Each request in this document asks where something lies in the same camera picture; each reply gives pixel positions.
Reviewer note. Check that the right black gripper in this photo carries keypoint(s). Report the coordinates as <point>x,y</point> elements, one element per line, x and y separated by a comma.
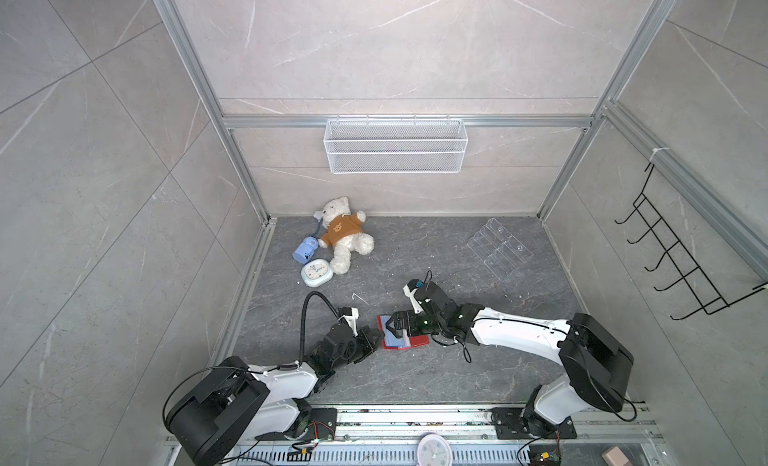
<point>409,317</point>

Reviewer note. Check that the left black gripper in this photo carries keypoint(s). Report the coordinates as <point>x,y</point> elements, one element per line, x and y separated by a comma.
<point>366,336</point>

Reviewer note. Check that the red leather card holder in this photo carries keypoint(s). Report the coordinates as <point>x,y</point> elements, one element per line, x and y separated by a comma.
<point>391,342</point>

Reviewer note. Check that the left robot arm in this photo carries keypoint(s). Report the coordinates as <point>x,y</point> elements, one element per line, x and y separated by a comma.
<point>236,400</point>

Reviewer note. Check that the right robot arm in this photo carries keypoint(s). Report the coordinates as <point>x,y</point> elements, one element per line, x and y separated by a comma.
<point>596,367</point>

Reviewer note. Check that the clear acrylic card stand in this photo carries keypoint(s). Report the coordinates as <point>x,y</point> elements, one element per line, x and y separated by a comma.
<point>500,251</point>

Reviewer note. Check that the light blue alarm clock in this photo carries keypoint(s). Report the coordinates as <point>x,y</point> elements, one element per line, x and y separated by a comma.
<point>316,273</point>

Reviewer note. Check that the white teddy bear orange shirt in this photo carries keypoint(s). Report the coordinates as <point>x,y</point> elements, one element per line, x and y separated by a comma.
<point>344,234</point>

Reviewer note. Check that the blue small bottle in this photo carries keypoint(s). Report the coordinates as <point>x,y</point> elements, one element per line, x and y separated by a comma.
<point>306,250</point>

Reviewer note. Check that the white round clock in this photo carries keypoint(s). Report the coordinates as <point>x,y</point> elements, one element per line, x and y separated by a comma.
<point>434,450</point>

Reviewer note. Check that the pink block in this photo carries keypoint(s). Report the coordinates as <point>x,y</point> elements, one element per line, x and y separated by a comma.
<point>614,456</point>

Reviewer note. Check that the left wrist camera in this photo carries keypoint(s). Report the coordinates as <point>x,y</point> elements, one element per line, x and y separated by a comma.
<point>350,316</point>

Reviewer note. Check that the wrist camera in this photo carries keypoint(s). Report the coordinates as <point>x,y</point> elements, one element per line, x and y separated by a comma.
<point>415,291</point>
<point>350,316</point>

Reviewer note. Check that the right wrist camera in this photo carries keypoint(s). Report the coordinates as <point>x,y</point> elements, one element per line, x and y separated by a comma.
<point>415,291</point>

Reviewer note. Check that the white wire mesh basket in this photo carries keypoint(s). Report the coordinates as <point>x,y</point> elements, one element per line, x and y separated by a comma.
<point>368,146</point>

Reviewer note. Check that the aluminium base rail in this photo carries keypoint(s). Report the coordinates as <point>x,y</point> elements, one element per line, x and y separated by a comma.
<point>479,434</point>

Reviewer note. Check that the black wire hook rack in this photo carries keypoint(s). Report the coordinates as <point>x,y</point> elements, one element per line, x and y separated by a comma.
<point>708,298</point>

